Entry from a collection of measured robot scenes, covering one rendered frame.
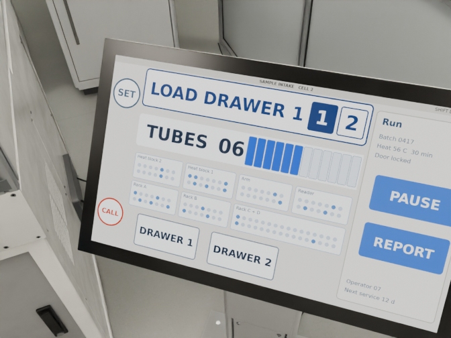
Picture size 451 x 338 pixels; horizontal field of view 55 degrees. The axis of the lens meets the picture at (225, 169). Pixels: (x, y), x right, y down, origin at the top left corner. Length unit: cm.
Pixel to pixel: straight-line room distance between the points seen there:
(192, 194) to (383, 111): 26
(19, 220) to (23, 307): 32
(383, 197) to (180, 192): 26
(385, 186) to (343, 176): 5
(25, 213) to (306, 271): 52
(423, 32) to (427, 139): 78
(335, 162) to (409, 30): 85
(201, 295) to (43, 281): 76
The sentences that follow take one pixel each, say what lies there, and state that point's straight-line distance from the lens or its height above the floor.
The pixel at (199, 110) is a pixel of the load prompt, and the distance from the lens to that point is 58.
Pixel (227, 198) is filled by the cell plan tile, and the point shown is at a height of 106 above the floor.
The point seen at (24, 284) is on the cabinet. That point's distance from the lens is 108.
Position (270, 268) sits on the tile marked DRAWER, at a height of 100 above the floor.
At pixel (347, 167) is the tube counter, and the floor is 111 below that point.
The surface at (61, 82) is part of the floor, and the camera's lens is 280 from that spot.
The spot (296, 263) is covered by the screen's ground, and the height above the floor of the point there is 101.
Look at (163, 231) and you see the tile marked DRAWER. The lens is 62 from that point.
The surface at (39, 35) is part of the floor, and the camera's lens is 335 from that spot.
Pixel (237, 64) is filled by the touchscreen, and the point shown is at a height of 119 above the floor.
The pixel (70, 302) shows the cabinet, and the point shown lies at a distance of 116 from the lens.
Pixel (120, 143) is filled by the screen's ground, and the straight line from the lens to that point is 63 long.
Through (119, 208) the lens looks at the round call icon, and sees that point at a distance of 64.
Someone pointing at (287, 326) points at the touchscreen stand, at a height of 66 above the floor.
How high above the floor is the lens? 151
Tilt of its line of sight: 47 degrees down
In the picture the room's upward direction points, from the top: 2 degrees counter-clockwise
